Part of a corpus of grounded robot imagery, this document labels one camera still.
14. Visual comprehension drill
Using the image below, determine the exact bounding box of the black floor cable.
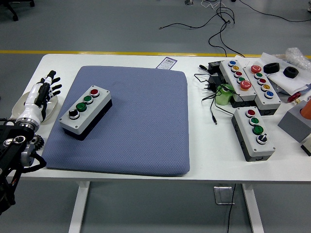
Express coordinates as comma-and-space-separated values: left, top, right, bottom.
208, 0, 246, 58
239, 0, 311, 23
159, 0, 231, 30

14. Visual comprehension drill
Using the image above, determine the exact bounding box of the round black foam ring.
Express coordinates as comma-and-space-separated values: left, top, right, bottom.
283, 67, 299, 79

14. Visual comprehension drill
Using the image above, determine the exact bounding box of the white floor cable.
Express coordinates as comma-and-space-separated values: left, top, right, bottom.
201, 0, 221, 11

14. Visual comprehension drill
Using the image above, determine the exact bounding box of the blue-grey padded mat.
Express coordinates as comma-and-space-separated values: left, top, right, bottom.
45, 65, 190, 177

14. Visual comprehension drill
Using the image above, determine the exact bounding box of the grey five-button control box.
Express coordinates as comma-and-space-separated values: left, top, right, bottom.
243, 64, 282, 116
219, 59, 258, 102

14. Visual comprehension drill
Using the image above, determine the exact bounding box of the green plastic holder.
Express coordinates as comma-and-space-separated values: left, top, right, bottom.
215, 83, 234, 106

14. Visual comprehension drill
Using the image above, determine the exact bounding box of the black plug with cord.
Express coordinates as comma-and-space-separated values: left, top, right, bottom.
193, 72, 243, 126

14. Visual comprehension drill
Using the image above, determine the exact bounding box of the black office chair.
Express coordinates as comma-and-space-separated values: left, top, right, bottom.
0, 0, 35, 22

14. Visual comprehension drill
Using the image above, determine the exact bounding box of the white shallow bowl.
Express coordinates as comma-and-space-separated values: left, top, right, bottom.
11, 91, 60, 125

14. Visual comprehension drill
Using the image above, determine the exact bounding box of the white table leg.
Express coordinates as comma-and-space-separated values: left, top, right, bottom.
242, 183, 265, 233
68, 181, 91, 233

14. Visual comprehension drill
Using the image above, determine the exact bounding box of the small white black box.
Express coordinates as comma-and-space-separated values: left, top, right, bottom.
300, 135, 311, 157

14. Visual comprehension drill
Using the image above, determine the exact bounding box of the black power adapter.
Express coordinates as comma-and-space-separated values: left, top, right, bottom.
209, 72, 228, 85
207, 60, 225, 74

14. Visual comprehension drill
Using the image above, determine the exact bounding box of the grey four-button box black base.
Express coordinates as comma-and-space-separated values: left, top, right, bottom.
59, 84, 113, 142

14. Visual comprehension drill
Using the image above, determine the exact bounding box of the black socket cable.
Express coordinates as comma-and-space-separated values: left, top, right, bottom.
226, 183, 237, 233

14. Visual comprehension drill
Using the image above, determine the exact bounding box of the small red tool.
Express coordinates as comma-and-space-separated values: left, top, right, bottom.
287, 93, 302, 103

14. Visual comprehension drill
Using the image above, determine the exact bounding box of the silver floor socket plate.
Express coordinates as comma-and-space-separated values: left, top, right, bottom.
213, 185, 236, 206

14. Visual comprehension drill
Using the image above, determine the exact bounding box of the grey block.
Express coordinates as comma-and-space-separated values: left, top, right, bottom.
277, 100, 311, 144

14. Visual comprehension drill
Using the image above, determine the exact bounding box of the clear bubble wrap bag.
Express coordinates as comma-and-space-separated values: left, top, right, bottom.
281, 47, 311, 71

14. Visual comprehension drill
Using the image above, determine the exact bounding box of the orange cylinder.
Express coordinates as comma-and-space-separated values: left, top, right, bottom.
300, 99, 311, 119

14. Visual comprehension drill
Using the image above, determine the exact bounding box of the purple white label tag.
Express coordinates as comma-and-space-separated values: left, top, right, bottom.
156, 56, 177, 70

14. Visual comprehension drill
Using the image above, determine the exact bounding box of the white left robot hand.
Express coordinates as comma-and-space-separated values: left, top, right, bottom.
15, 69, 62, 123

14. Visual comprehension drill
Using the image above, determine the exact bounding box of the oval black foam ring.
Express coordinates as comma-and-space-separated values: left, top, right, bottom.
263, 62, 280, 74

